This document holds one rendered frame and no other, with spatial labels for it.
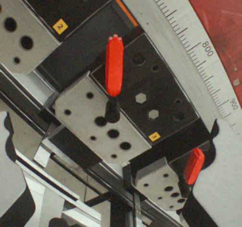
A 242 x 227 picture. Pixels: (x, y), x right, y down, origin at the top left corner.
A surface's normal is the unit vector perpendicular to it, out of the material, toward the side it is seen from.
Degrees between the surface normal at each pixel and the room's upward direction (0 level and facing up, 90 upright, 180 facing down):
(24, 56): 90
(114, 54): 90
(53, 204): 0
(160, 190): 90
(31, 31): 90
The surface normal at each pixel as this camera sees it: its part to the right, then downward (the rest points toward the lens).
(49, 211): 0.79, -0.54
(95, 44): 0.01, 0.49
